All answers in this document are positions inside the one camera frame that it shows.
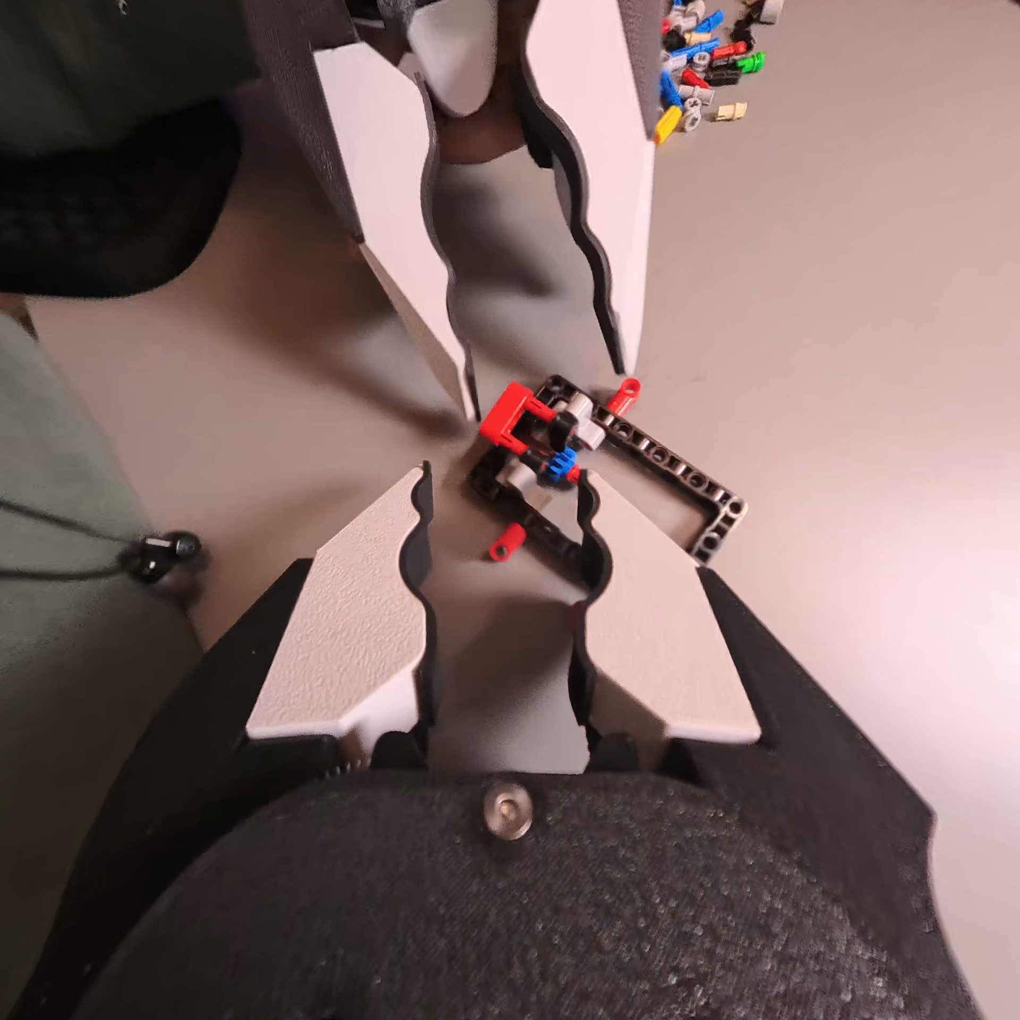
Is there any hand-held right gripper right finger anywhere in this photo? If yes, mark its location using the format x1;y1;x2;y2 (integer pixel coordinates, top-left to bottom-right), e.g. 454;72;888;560
567;469;762;770

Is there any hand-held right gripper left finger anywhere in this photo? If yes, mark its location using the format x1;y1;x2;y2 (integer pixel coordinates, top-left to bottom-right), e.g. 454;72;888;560
245;461;443;770

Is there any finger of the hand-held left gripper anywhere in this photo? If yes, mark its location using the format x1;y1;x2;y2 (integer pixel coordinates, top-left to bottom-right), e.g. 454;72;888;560
518;0;658;377
313;40;483;423

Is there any black red lego frame assembly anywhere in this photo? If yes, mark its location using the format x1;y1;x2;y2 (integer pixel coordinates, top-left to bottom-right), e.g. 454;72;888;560
466;375;750;568

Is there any pile of loose lego pieces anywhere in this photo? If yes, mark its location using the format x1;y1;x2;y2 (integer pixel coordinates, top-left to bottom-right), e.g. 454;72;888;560
655;0;788;146

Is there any person's left hand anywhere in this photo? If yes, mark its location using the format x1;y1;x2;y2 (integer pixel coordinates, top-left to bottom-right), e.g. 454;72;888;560
438;72;532;166

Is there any black earphone cable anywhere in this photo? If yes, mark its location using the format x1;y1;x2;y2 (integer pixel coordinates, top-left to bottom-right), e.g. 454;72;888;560
0;498;204;587

